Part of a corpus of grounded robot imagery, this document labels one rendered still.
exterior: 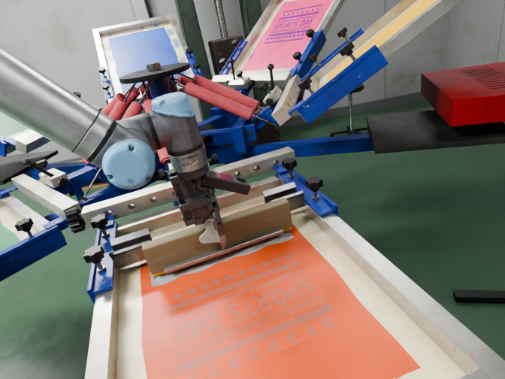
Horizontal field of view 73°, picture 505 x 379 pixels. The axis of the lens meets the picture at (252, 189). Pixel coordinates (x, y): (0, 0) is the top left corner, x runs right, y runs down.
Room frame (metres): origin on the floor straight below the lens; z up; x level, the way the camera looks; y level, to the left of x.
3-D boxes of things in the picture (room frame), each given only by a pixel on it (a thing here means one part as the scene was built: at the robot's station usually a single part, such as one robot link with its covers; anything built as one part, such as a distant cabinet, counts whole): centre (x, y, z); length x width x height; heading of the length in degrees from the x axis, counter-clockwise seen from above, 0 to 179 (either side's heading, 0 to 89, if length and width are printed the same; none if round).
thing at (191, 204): (0.69, 0.12, 1.14); 0.09 x 0.08 x 0.12; 103
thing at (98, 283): (0.74, 0.40, 0.97); 0.30 x 0.05 x 0.07; 13
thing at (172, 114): (0.68, 0.12, 1.30); 0.09 x 0.08 x 0.11; 105
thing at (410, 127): (1.40, -0.33, 0.91); 1.34 x 0.41 x 0.08; 73
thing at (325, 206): (0.87, -0.14, 0.97); 0.30 x 0.05 x 0.07; 13
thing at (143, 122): (0.64, 0.21, 1.29); 0.11 x 0.11 x 0.08; 15
